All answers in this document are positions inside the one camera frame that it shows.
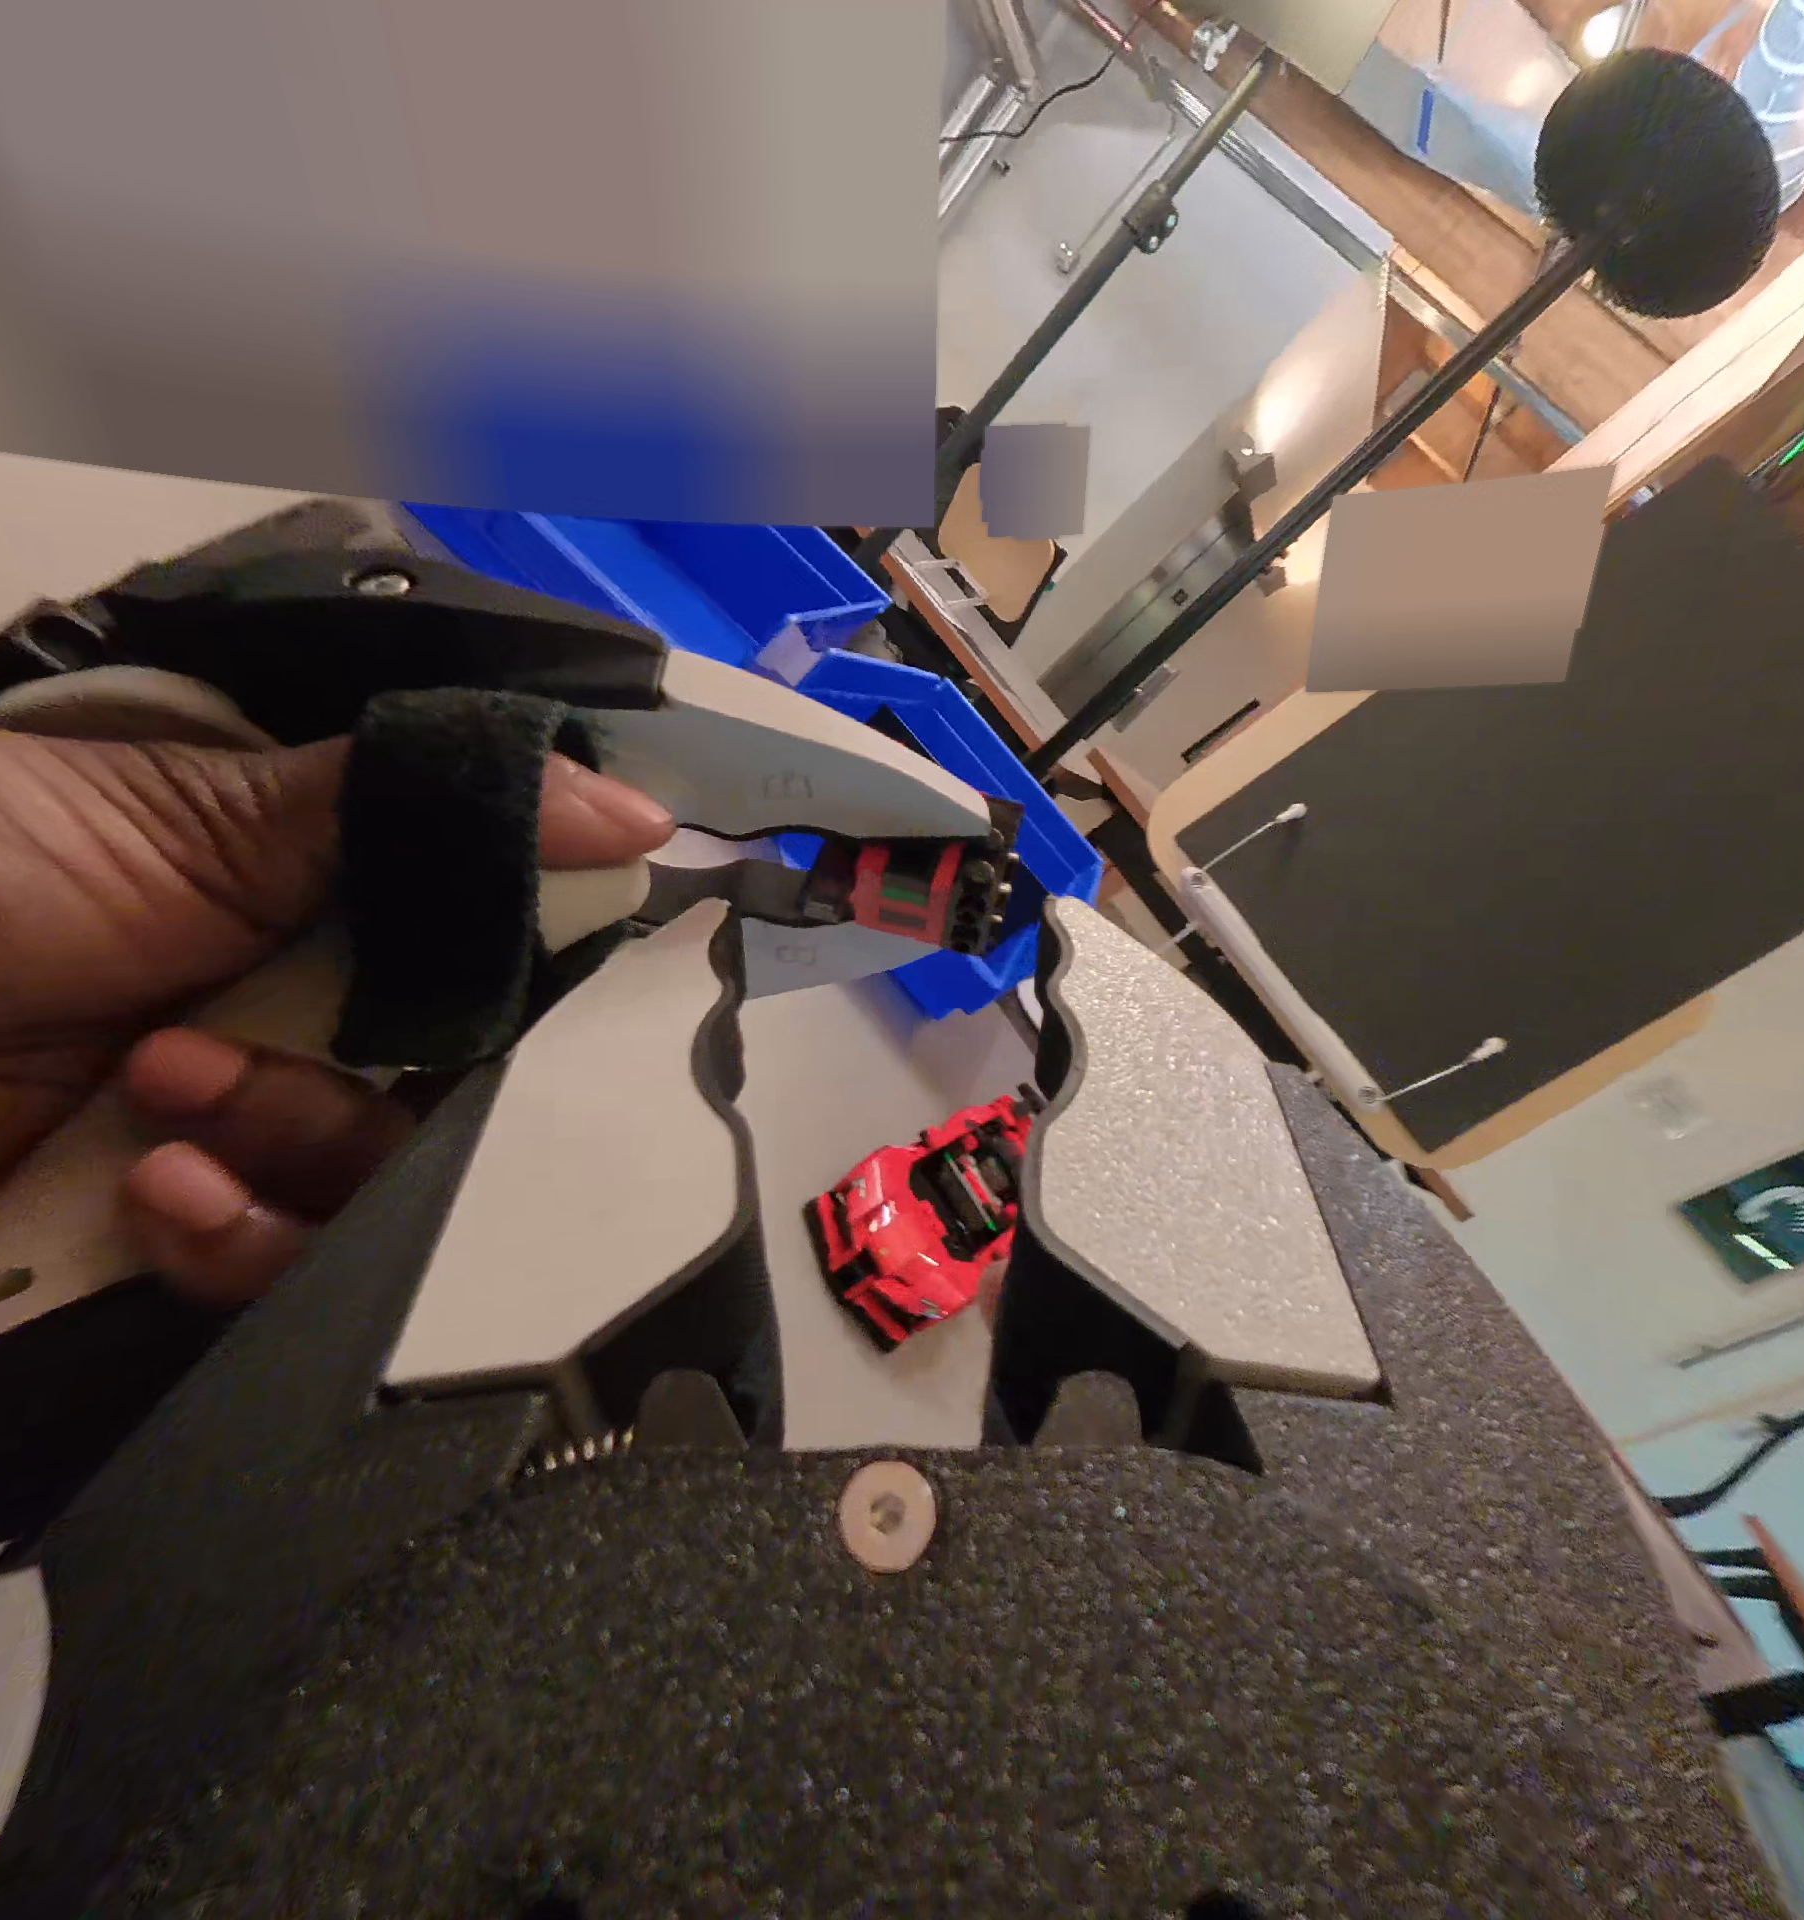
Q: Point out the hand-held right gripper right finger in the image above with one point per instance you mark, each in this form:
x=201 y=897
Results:
x=1201 y=1186

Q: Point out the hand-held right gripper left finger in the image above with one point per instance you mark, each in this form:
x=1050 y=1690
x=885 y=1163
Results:
x=587 y=1186

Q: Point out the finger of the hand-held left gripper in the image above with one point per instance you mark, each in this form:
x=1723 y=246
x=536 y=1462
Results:
x=804 y=952
x=781 y=750

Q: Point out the small red black lego subassembly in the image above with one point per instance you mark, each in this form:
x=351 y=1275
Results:
x=902 y=893

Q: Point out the red lego sports car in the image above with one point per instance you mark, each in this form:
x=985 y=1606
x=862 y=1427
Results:
x=902 y=1217

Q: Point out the person's left hand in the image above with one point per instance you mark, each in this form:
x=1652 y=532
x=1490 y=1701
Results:
x=123 y=886

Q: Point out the blue plastic storage bin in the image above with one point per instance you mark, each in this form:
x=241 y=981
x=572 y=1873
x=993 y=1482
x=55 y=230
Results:
x=662 y=570
x=977 y=720

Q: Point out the tan wooden chair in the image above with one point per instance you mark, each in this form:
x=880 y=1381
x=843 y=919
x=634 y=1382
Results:
x=992 y=578

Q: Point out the white metal pin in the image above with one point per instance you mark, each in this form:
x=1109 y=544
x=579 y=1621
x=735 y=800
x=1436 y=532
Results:
x=1487 y=1050
x=1291 y=816

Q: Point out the black-topped wooden table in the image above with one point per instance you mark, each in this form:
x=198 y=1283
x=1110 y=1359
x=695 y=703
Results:
x=1518 y=841

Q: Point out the black tripod stand pole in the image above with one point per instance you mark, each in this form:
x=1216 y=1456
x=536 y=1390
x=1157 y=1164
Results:
x=1141 y=226

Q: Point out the black fuzzy ball on pole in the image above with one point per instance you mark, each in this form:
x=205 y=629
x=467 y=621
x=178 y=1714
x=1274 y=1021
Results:
x=1660 y=180

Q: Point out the dark green wall sign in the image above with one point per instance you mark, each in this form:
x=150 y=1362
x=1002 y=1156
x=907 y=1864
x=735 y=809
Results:
x=1788 y=1208

